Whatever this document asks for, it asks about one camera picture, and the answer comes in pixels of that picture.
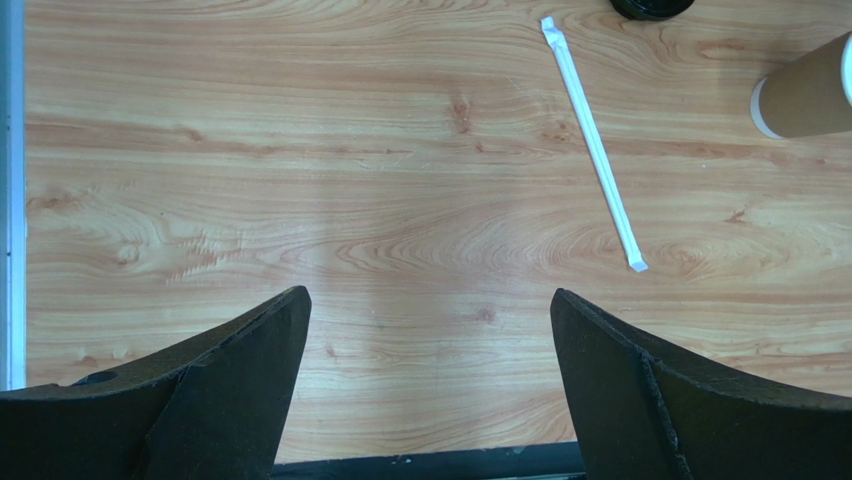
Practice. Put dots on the brown paper coffee cup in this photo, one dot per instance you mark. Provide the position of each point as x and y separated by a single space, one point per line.
808 97

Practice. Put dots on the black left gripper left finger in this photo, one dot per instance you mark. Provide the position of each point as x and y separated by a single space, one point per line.
210 407

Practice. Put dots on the white wrapped straw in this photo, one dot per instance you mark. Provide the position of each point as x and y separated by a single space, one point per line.
558 43

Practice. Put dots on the black plastic cup lid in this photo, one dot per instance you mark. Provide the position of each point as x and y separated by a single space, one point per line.
650 10

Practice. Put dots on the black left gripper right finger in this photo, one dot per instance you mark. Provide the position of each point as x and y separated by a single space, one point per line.
645 408

